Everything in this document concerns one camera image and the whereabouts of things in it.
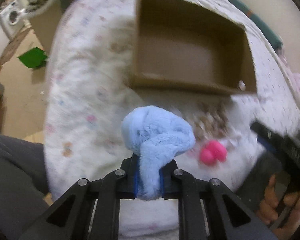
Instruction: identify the brown floor rug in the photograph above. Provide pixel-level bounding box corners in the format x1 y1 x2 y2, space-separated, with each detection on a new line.
0 27 32 65

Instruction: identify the white washing machine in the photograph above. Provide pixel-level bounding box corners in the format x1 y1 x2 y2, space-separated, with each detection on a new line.
0 0 24 41

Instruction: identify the person's right hand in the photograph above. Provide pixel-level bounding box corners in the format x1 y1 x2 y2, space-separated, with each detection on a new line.
256 174 300 240

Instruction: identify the white printed bed quilt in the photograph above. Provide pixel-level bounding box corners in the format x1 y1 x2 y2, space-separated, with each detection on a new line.
44 0 300 200

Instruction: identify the light blue fluffy scrunchie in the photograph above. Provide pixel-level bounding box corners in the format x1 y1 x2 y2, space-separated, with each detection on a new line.
121 106 196 200

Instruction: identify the grey trouser leg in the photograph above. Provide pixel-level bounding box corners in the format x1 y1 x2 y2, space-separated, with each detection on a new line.
0 134 49 239

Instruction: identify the open brown cardboard box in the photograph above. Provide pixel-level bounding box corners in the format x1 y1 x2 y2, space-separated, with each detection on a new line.
130 0 257 95

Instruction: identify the brown patterned scrunchie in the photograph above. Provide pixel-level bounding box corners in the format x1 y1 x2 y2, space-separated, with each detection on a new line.
186 102 229 140

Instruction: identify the green plastic dustpan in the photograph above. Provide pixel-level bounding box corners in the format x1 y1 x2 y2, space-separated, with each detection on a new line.
18 47 48 69

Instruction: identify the beige bed frame side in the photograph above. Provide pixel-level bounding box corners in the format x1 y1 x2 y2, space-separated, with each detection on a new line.
30 0 63 53

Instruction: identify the pink scrunchie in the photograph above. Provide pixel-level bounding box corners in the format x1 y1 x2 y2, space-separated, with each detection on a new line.
200 140 228 166

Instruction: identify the teal headboard pad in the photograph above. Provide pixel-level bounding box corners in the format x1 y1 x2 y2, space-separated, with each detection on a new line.
228 0 283 50

